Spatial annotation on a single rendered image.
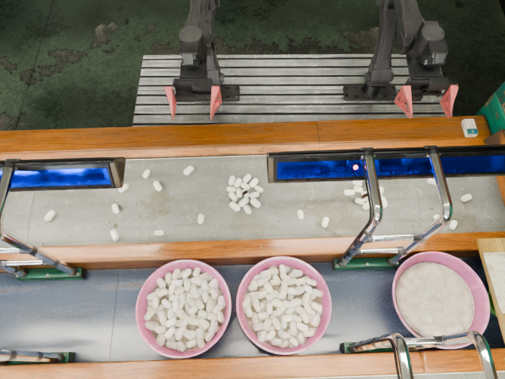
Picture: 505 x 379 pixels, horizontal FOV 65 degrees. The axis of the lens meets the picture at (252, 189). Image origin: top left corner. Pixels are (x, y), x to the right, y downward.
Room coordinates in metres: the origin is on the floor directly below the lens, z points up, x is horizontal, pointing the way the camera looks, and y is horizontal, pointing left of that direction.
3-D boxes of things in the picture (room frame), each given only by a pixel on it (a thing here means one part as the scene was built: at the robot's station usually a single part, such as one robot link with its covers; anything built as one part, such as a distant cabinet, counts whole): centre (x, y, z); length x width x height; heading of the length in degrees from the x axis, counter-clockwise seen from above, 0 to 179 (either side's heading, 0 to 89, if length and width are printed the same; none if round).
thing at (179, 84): (0.70, 0.15, 1.07); 0.10 x 0.07 x 0.07; 89
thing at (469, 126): (0.72, -0.74, 0.77); 0.06 x 0.04 x 0.02; 1
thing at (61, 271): (0.36, 0.63, 0.90); 0.20 x 0.19 x 0.45; 91
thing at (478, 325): (0.17, -0.52, 0.72); 0.27 x 0.27 x 0.10
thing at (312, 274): (0.17, -0.08, 0.72); 0.27 x 0.27 x 0.10
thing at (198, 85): (0.62, 0.11, 1.07); 0.09 x 0.07 x 0.07; 179
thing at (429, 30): (0.78, -0.46, 1.12); 0.12 x 0.09 x 0.12; 179
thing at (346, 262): (0.37, -0.34, 0.90); 0.20 x 0.19 x 0.45; 91
